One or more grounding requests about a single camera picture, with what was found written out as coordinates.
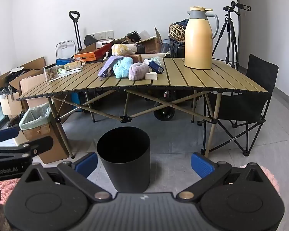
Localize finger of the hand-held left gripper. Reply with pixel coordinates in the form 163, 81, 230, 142
0, 136, 54, 160
0, 126, 22, 144

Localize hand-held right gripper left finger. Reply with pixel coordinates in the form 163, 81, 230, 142
19, 152, 112, 201

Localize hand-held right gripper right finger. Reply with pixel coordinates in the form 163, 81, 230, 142
176, 152, 271, 201

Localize black round bin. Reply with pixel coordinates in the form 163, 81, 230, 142
97, 126, 151, 193

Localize lavender fabric pouch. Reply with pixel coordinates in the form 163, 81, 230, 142
97, 56, 124, 81

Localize light blue plush toy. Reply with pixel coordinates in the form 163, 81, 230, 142
113, 56, 134, 79

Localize blue tissue packet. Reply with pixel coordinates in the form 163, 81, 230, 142
144, 58, 165, 74

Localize yellow white hamster plush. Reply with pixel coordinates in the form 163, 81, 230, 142
111, 44, 138, 56

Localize cardboard box with green liner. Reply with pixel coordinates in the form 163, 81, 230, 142
19, 102, 70, 164

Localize small pale cardboard box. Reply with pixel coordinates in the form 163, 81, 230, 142
0, 92, 23, 116

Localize blue panel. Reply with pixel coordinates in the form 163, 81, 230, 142
71, 93, 83, 112

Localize plain cardboard box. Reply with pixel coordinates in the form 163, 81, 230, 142
20, 73, 51, 109

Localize dark clothes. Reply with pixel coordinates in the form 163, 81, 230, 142
0, 69, 27, 94

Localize clear plastic snack box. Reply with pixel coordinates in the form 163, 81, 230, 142
43, 64, 58, 82

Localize wide open cardboard box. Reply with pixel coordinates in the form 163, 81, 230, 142
0, 57, 47, 97

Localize white paper sheets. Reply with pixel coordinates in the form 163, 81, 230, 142
58, 66, 83, 77

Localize small cream box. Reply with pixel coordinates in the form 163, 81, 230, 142
64, 62, 83, 71

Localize olive folding slatted table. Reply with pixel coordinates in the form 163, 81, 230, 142
16, 57, 275, 159

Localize orange flat box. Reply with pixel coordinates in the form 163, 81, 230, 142
74, 40, 116, 62

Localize black folding camp chair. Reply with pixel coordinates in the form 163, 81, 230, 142
202, 54, 279, 157

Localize flat brown cardboard box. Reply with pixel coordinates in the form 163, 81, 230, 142
76, 44, 104, 54

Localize black cap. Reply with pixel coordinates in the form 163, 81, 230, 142
84, 35, 99, 47

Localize black fabric bag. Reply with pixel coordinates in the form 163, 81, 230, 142
171, 40, 185, 59

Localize yellow thermos jug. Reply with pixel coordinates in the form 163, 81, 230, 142
184, 6, 219, 70

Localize blue water bottle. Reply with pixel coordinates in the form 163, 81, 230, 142
161, 39, 171, 53

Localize tall open cardboard box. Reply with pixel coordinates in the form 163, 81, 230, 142
125, 26, 163, 54

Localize wicker ball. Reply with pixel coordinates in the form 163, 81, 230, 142
169, 23, 186, 41

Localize small black bag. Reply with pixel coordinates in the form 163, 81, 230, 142
126, 31, 141, 44

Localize dark blue bag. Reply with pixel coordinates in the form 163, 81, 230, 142
175, 19, 191, 29

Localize white wire frame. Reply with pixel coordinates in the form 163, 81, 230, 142
55, 40, 77, 59

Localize black trolley handle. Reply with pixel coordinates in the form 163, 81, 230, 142
69, 11, 83, 53

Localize black camera tripod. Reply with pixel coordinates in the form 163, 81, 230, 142
212, 1, 252, 71

